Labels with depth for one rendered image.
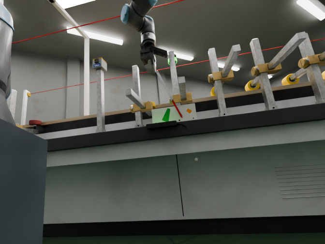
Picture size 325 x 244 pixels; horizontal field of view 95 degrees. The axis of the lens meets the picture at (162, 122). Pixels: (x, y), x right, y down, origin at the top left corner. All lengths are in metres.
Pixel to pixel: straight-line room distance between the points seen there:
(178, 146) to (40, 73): 4.73
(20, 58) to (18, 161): 5.22
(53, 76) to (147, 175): 4.43
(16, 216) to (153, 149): 0.68
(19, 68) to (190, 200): 5.03
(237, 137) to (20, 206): 0.86
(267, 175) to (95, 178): 1.18
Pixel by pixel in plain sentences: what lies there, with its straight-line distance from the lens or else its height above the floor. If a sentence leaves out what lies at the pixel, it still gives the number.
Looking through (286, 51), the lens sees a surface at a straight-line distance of 0.94.
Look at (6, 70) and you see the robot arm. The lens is 0.44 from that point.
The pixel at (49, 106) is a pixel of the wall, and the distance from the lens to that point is 4.84.
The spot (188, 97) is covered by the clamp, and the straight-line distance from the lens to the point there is 0.90.
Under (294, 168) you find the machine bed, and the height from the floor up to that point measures 0.36.
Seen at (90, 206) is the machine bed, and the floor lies 0.21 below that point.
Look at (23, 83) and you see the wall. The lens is 5.17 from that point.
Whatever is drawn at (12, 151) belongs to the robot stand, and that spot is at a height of 0.56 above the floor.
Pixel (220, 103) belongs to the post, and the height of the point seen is 0.78.
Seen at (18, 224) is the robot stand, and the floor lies 0.45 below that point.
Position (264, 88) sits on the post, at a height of 0.82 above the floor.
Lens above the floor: 0.54
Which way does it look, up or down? 12 degrees up
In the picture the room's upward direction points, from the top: 6 degrees counter-clockwise
